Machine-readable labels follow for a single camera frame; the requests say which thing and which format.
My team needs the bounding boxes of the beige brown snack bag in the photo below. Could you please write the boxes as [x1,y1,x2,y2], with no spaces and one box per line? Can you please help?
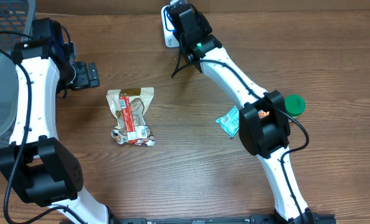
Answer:
[106,87,155,147]

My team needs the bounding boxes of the teal tissue packet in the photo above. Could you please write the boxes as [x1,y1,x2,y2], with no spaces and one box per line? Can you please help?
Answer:
[216,106,239,138]

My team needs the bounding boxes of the orange Kleenex tissue pack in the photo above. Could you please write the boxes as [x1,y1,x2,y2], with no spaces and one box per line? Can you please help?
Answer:
[258,110,270,119]

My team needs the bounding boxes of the green lid jar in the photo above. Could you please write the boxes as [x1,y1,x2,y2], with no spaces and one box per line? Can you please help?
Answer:
[285,95,306,118]

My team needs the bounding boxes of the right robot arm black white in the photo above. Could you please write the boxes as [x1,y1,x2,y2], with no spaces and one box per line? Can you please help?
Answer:
[161,1,315,223]

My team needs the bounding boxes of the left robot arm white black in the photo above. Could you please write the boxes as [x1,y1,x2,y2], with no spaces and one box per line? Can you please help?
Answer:
[0,18,116,223]

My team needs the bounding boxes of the white barcode scanner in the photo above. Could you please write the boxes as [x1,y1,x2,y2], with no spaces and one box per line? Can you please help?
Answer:
[161,5,179,48]

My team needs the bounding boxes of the grey plastic mesh basket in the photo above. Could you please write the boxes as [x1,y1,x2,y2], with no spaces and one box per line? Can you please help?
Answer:
[0,0,36,148]

